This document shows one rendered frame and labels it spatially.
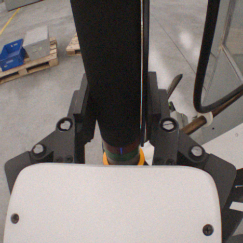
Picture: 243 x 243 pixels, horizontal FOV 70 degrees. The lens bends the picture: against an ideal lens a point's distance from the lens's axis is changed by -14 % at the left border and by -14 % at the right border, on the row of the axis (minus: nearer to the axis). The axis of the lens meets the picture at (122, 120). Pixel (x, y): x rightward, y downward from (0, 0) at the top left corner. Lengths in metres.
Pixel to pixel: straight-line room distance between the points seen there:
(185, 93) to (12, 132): 2.23
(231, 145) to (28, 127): 2.23
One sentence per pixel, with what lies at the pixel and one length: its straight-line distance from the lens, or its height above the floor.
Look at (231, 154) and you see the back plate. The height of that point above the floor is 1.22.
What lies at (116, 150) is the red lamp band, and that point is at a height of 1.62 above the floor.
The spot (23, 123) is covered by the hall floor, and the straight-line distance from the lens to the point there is 2.59.
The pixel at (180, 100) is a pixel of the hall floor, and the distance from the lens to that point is 2.47.
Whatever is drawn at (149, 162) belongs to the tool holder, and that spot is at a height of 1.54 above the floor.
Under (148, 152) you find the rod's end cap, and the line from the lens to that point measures 0.24.
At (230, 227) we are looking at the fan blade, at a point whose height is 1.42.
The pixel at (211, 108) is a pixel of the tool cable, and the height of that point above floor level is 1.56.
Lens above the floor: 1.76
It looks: 52 degrees down
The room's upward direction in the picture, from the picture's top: 5 degrees counter-clockwise
